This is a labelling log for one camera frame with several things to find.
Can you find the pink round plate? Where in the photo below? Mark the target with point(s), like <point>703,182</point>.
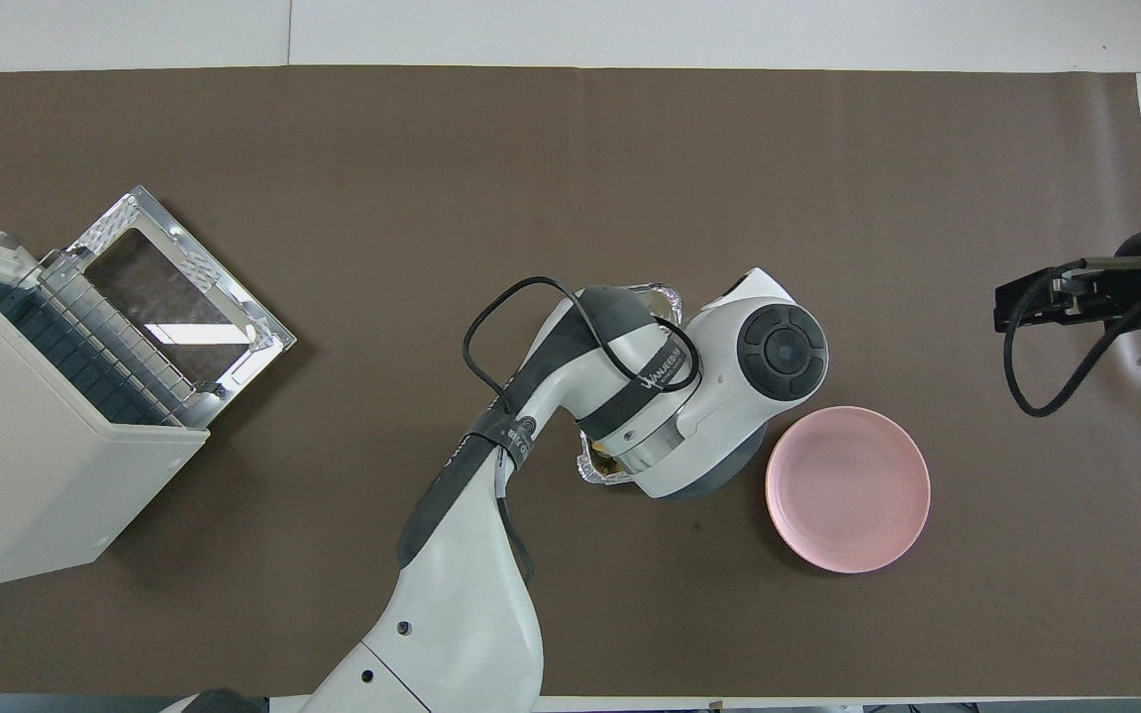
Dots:
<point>848,490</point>

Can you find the brown paper table mat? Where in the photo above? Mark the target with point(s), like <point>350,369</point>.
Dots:
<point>333,198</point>

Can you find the aluminium foil tray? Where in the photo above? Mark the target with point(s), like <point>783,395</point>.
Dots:
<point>598,473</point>

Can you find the white toaster oven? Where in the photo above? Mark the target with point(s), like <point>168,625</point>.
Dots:
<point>26,465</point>

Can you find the glass oven door, metal frame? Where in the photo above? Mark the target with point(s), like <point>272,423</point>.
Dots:
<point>174,297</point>

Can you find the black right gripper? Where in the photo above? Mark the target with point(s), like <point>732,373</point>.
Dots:
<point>1110,279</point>

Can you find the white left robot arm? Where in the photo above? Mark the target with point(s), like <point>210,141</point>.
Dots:
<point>471,614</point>

